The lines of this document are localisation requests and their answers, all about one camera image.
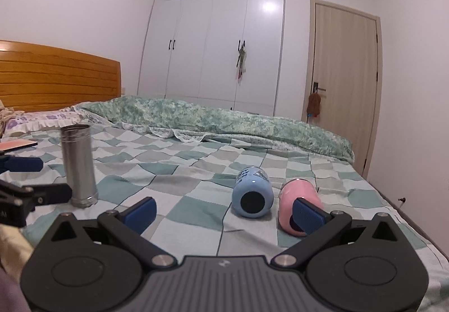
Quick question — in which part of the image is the brown plush on handle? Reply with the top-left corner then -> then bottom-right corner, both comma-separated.
307,92 -> 321,117

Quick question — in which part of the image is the hanging ornament on wardrobe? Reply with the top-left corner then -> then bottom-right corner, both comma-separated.
236,41 -> 247,81

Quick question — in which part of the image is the wooden headboard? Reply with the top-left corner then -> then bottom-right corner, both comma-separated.
0,40 -> 122,112

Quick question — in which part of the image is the green floral duvet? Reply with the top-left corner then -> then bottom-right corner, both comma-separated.
72,96 -> 355,164

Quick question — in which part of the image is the white wardrobe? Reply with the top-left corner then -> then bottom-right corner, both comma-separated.
138,0 -> 284,116

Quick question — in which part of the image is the pink cup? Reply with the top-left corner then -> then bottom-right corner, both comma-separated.
278,179 -> 326,237

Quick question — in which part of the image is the checkered green bed sheet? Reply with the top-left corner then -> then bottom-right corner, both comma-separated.
1,124 -> 448,311

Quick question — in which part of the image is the red phone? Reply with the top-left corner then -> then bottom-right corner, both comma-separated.
0,139 -> 38,153

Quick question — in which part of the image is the purple floral pillow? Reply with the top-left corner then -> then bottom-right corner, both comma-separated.
1,109 -> 81,137

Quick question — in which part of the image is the wooden door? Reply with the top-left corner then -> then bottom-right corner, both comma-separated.
301,0 -> 383,177

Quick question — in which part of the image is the stainless steel tall cup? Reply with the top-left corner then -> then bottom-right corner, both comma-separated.
60,124 -> 98,209

